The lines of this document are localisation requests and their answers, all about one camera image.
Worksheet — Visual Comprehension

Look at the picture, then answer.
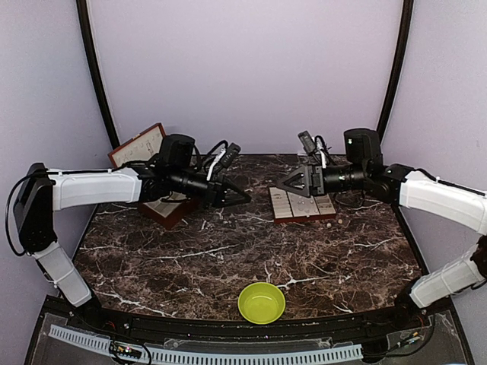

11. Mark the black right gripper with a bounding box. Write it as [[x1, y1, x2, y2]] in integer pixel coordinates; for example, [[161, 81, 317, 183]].
[[276, 163, 368, 198]]

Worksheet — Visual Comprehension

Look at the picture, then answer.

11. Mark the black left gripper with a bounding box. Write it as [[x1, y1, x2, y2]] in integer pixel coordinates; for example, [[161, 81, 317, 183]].
[[170, 167, 252, 210]]

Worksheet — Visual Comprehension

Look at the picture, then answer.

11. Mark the brown ring earring tray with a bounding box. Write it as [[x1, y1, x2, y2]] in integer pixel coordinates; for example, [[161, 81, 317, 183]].
[[269, 186, 336, 224]]

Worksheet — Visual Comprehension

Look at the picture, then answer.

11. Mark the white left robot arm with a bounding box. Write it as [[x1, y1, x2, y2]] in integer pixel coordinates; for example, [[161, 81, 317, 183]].
[[5, 134, 251, 332]]

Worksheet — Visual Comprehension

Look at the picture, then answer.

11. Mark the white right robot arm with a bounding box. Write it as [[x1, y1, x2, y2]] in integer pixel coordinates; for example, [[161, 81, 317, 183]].
[[277, 128, 486, 330]]

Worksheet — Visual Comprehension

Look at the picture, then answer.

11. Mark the brown wooden jewelry box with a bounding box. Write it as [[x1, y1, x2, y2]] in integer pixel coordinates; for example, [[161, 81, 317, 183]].
[[107, 122, 201, 230]]

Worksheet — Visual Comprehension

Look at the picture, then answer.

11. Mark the green bowl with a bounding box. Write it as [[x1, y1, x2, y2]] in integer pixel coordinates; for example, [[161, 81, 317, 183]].
[[237, 282, 286, 325]]

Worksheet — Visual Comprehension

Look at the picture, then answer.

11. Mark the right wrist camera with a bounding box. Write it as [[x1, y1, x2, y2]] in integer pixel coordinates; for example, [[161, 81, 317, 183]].
[[298, 131, 327, 168]]

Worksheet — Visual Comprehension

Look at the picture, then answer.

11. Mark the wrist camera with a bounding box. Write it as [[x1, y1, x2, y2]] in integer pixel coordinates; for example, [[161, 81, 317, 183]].
[[298, 131, 327, 168], [206, 143, 241, 181]]

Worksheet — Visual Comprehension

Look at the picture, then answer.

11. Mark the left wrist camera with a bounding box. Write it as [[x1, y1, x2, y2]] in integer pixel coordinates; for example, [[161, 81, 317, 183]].
[[206, 143, 241, 181]]

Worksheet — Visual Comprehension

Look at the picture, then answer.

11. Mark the white slotted cable duct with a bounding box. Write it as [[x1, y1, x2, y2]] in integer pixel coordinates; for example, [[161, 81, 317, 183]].
[[48, 325, 364, 364]]

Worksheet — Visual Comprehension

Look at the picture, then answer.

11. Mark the black right frame post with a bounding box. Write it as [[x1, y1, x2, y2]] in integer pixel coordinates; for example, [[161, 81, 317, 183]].
[[376, 0, 415, 141]]

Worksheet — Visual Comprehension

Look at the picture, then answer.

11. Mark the black frame post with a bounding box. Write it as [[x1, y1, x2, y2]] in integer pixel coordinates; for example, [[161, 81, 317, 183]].
[[376, 0, 415, 141], [75, 0, 120, 149]]

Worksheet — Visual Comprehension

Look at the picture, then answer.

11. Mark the black left frame post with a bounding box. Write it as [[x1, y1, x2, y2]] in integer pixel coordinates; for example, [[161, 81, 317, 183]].
[[75, 0, 120, 149]]

